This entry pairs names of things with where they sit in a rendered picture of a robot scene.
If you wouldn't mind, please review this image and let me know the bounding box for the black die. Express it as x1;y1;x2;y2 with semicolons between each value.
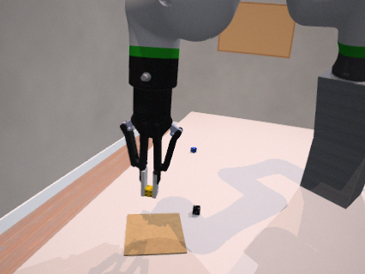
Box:
193;205;200;215

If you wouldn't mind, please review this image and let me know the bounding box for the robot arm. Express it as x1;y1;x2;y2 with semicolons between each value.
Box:
125;0;365;90

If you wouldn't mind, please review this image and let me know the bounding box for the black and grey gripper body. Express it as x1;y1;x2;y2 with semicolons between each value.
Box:
131;86;173;138

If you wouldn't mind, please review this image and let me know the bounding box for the tan square mat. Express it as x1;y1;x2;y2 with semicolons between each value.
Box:
123;213;187;256

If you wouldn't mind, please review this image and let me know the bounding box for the yellow die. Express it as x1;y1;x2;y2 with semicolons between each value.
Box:
145;185;153;198

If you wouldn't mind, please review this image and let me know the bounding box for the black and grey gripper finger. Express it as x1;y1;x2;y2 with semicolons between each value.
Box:
120;120;149;197
153;123;183;199

